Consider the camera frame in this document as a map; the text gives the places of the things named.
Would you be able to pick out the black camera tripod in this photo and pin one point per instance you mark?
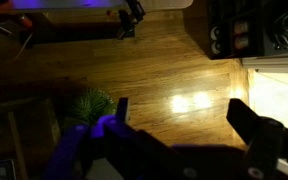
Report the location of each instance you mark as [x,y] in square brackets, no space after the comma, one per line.
[128,20]

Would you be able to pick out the black shelf unit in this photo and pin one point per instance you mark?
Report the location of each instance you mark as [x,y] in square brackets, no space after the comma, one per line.
[250,26]

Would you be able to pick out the white door threshold trim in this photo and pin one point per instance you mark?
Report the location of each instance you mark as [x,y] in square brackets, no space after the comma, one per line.
[274,63]

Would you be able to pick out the green potted plant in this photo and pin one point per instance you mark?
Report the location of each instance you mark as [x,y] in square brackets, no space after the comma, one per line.
[92,106]

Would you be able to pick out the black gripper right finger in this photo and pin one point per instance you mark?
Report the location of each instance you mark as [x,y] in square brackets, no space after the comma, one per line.
[250,123]

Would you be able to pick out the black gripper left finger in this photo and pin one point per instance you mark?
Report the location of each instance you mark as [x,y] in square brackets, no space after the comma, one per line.
[122,110]

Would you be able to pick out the dark wooden furniture frame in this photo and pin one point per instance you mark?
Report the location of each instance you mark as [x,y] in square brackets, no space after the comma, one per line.
[17,133]

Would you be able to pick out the small red object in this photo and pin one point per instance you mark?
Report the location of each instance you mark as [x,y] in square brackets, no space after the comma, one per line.
[26,21]

